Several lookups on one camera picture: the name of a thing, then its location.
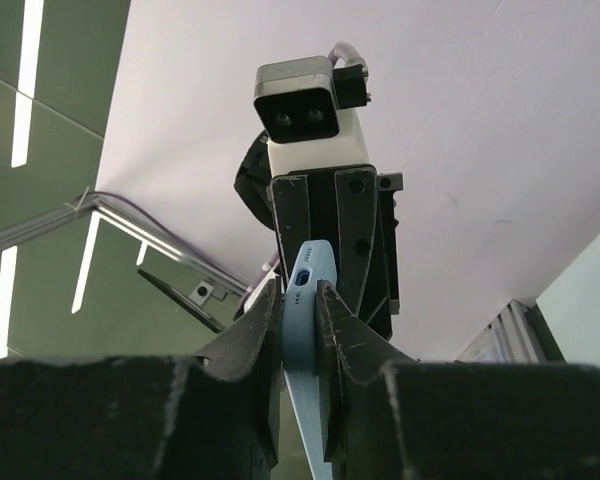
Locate phone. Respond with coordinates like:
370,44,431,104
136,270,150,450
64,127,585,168
282,240,337,479

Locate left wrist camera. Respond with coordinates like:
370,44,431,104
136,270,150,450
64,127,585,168
253,44,370,177

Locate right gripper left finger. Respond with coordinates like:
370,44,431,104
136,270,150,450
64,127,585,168
0,280,282,479

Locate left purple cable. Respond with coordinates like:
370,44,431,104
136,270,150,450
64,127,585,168
327,42,361,66

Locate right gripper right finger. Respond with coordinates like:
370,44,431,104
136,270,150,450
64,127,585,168
316,281,600,479

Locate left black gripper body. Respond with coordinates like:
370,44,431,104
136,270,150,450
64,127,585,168
286,167,403,340

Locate ceiling aluminium frame bar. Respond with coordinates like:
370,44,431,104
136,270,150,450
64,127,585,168
0,192,246,350

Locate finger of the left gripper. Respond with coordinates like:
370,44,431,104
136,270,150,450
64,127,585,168
269,175,311,280
334,167,377,320

